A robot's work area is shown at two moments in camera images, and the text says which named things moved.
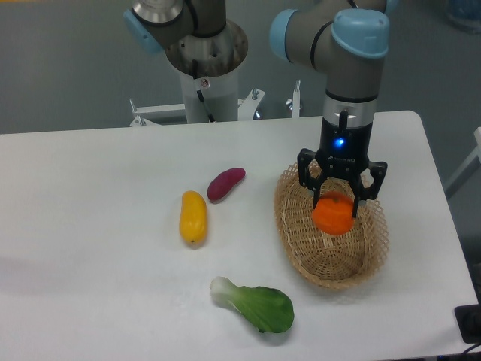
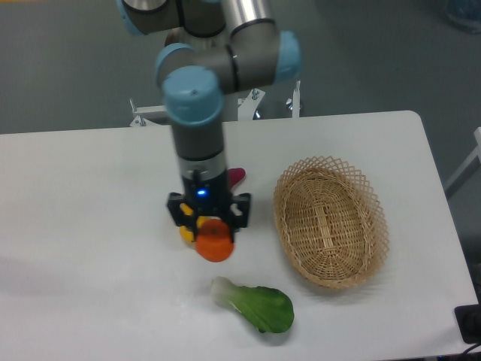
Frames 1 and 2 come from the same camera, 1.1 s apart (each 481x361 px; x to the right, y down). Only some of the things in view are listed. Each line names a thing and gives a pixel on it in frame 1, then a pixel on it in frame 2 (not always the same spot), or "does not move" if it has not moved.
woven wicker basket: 337,262 does not move
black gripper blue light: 343,152 → 209,198
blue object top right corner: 467,13 does not move
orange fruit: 333,213 → 214,241
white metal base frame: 249,107 does not move
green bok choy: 268,309 does not move
